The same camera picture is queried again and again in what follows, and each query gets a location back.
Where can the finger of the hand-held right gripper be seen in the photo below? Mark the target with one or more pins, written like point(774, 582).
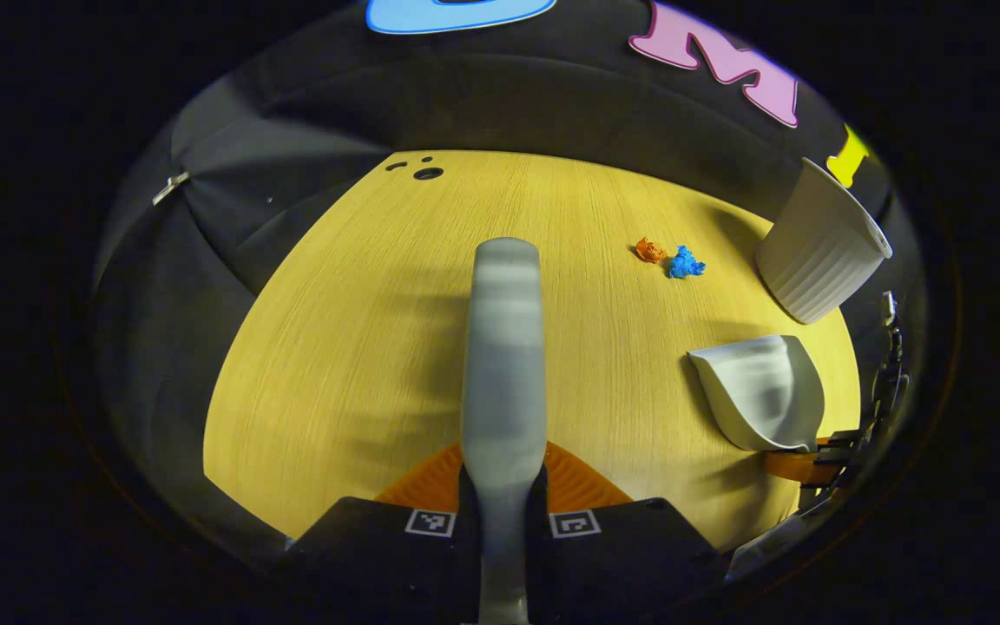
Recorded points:
point(799, 469)

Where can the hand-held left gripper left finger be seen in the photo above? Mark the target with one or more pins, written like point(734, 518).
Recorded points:
point(378, 555)

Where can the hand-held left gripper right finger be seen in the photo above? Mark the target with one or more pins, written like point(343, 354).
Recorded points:
point(621, 555)

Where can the white dustpan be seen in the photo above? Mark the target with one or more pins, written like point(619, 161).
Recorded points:
point(760, 391)

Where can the white garbage bin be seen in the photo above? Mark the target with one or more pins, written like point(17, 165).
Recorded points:
point(817, 252)

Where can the small grey broom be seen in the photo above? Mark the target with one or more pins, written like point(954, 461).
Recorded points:
point(504, 365)

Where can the blue paper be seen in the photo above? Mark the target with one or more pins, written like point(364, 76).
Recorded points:
point(685, 262)

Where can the orange paper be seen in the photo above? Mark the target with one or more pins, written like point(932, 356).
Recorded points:
point(650, 250)

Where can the wooden desktop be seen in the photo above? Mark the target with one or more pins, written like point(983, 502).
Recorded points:
point(361, 365)

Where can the silver metal clip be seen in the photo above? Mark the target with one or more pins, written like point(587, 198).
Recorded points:
point(170, 187)

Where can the black backdrop cloth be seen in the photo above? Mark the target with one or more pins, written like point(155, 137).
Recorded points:
point(292, 139)

